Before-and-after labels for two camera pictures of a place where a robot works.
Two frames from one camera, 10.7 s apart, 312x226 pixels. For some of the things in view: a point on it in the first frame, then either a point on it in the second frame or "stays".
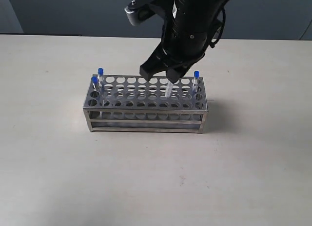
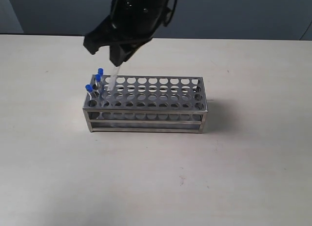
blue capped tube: x=100 y=73 stays
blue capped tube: x=95 y=81 -> x=98 y=89
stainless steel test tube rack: x=130 y=103 stays
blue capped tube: x=169 y=86 -> x=88 y=89
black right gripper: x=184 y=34 -> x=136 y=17
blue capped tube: x=196 y=77 -> x=116 y=70
